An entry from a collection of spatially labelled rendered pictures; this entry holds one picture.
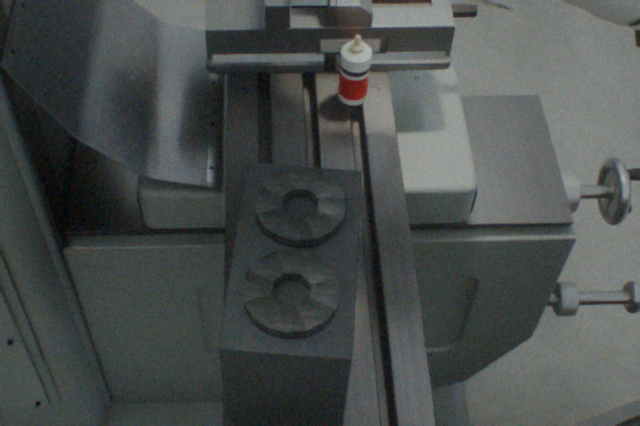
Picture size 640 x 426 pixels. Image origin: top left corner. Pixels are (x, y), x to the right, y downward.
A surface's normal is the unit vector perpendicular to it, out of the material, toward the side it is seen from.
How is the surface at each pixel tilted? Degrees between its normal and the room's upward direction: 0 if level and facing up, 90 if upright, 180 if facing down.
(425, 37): 90
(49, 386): 88
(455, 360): 90
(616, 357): 0
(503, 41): 0
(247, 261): 0
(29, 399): 88
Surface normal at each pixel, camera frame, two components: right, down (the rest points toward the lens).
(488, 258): 0.05, 0.80
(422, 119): 0.04, -0.60
